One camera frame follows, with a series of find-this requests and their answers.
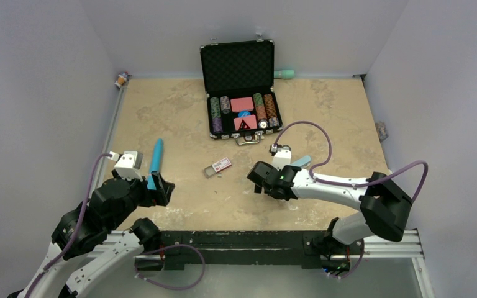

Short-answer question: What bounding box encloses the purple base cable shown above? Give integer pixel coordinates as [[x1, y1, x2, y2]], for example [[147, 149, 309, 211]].
[[134, 243, 206, 291]]

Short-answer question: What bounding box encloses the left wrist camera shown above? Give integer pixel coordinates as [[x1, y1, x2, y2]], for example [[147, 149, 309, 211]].
[[114, 151, 143, 181]]

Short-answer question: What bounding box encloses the red white staple box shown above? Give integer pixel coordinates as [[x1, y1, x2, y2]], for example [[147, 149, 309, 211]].
[[203, 158, 232, 178]]

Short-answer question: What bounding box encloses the small orange bottle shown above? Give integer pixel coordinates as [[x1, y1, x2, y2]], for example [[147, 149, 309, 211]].
[[114, 71, 130, 88]]

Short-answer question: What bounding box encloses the patterned object at right wall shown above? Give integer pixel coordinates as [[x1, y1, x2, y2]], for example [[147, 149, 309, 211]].
[[375, 122, 389, 142]]

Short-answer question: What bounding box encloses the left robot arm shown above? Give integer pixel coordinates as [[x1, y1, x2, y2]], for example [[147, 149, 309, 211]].
[[10, 172, 175, 297]]

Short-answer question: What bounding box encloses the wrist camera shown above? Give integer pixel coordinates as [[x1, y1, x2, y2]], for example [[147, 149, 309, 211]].
[[114, 151, 143, 181], [270, 145, 292, 170]]

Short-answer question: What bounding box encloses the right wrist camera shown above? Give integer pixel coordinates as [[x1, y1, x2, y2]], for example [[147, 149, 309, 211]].
[[270, 145, 292, 170]]

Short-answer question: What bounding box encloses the mint green bottle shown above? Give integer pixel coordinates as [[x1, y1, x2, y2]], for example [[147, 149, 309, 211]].
[[273, 70, 295, 80]]

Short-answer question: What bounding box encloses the teal flashlight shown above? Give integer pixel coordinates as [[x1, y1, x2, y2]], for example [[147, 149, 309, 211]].
[[147, 138, 164, 190]]

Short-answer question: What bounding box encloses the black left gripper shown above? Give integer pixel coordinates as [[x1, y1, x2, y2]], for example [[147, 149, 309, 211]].
[[108, 168, 175, 230]]

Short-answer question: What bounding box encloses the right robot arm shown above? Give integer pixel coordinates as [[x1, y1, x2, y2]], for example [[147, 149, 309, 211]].
[[247, 161, 414, 253]]

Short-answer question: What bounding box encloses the black poker chip case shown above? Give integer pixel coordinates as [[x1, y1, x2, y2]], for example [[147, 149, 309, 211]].
[[199, 40, 283, 140]]

